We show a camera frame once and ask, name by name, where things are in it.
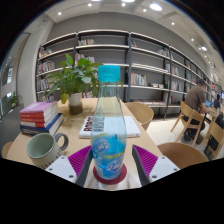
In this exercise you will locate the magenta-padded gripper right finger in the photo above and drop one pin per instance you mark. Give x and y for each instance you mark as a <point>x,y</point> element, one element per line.
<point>163,168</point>

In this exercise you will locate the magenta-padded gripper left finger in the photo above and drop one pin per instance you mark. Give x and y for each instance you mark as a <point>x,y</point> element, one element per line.
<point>61,168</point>

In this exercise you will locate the clear blue-capped drink bottle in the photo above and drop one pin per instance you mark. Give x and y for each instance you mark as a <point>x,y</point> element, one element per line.
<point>109,133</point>

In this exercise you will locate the tan round-backed chair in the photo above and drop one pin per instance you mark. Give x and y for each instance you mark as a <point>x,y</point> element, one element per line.
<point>181,155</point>
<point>6,150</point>
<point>141,113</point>

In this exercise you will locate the green patterned ceramic mug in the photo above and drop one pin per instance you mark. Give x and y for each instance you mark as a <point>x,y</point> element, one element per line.
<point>42,150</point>

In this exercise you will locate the dark blue book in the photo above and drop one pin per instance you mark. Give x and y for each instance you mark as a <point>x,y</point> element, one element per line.
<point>41,130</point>

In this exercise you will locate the red book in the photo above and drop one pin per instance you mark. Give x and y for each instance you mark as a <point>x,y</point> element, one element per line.
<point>38,116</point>
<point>40,123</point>

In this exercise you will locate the flat round red coaster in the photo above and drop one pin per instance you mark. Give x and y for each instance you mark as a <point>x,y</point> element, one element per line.
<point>110,182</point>

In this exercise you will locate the white magazine with red print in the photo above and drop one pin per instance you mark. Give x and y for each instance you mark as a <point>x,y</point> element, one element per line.
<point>132,127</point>

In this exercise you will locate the wooden slat-back chair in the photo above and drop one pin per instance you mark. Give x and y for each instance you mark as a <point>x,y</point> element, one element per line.
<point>216,133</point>
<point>190,116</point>

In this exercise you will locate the pink book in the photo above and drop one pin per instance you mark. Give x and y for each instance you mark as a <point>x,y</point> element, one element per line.
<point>38,107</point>

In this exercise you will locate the person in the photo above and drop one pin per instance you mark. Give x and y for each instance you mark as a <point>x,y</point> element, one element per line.
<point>220,101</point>
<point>195,98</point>

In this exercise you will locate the laptop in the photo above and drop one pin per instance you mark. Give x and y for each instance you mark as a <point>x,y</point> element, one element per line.
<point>208,103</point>

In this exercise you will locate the small potted plant by window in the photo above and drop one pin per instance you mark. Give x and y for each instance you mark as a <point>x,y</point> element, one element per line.
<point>14,99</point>

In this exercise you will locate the green potted plant white pot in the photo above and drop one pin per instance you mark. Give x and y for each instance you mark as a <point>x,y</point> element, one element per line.
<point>75,78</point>

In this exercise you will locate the grey shelf unit with books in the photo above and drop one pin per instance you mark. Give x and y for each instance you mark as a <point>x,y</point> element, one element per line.
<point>110,53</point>

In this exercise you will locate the group of round ceiling lights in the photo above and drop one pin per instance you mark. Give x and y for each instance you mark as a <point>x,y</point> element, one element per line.
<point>155,6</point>

